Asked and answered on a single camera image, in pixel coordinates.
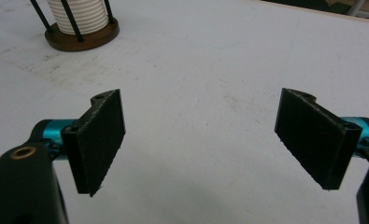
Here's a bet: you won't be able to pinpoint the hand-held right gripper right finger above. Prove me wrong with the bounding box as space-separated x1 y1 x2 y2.
274 88 369 190

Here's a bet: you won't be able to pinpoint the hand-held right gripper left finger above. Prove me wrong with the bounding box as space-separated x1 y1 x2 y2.
41 89 126 198

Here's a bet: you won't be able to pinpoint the wooden cup holder black rods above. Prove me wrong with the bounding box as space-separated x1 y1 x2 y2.
29 0 121 52

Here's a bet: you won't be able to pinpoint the stack of nested cups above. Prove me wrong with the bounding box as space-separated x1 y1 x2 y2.
47 0 109 35

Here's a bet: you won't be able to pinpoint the white foam mat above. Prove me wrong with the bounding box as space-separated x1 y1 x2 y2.
0 0 369 224

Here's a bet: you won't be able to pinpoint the metal stand leg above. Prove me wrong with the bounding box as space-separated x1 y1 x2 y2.
347 0 367 17

